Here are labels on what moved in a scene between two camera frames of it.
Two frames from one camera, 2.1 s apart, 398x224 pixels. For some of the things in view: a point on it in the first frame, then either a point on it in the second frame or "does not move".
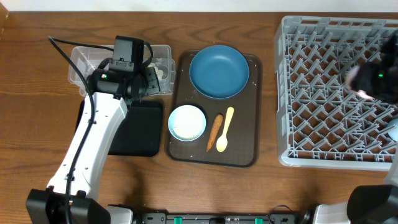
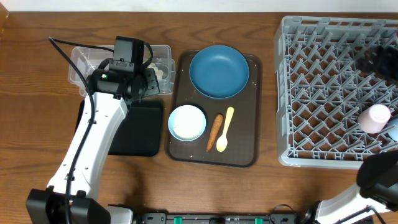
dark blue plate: (219, 72) does not move
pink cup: (358, 93) → (374, 119)
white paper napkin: (159, 73) does not move
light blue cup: (393, 132) does not move
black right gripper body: (377, 82) → (387, 64)
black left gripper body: (148, 81) does not move
